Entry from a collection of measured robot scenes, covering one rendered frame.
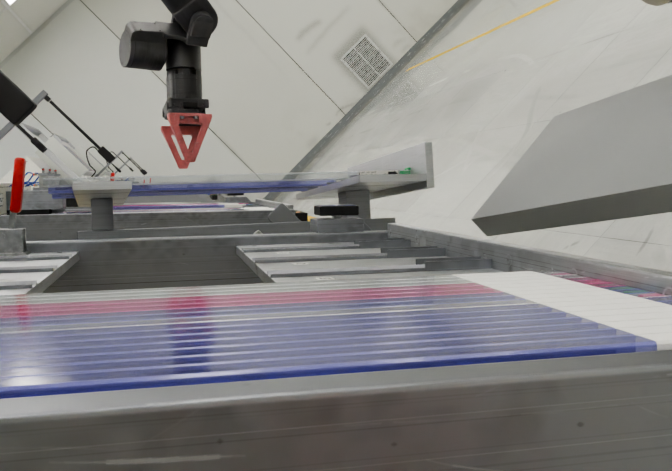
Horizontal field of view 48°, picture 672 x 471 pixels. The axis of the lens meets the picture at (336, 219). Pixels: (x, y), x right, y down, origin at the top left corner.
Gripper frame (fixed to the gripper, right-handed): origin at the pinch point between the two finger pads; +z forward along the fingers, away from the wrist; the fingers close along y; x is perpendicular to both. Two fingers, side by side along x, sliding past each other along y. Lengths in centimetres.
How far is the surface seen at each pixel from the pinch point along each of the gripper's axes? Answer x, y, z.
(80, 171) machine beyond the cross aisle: -22, -410, -42
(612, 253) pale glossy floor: 118, -46, 20
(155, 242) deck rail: -7.8, 32.5, 13.6
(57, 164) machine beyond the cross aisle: -36, -396, -45
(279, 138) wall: 185, -686, -107
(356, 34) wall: 274, -667, -223
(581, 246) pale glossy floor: 120, -63, 18
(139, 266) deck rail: -9.7, 32.1, 16.4
